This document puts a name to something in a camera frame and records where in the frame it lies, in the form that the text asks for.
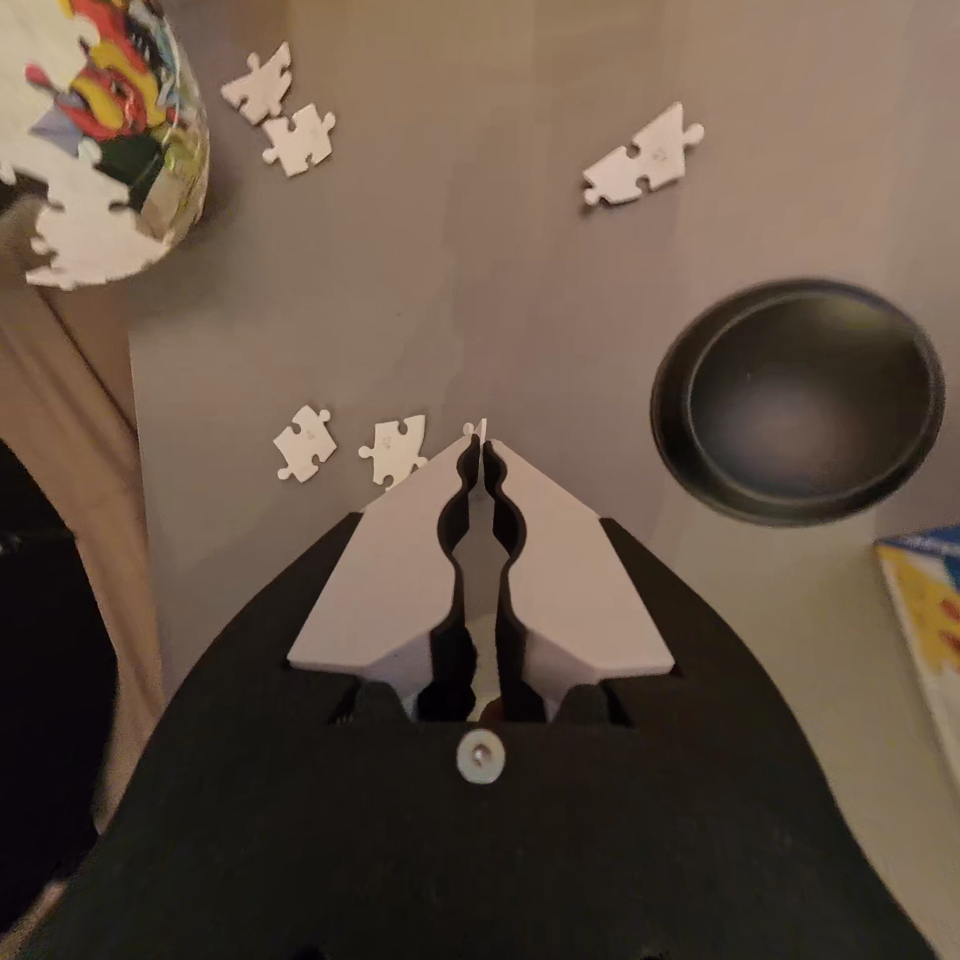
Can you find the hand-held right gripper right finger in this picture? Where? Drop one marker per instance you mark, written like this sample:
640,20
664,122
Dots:
592,592

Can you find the partly built puzzle ball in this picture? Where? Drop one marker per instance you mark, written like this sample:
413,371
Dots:
90,225

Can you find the black round ball stand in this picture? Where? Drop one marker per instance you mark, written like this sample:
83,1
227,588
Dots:
795,405

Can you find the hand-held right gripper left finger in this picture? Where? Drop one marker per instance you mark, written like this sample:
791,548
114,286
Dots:
367,592

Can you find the joined white puzzle pieces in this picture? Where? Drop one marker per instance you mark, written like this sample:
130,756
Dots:
482,430

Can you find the white puzzle piece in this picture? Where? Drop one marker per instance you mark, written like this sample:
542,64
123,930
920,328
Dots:
304,444
391,450
645,159
259,84
298,140

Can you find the white loose puzzle piece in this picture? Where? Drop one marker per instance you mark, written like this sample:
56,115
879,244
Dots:
645,159

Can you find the blue puzzle box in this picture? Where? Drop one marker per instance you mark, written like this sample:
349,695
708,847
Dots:
930,622

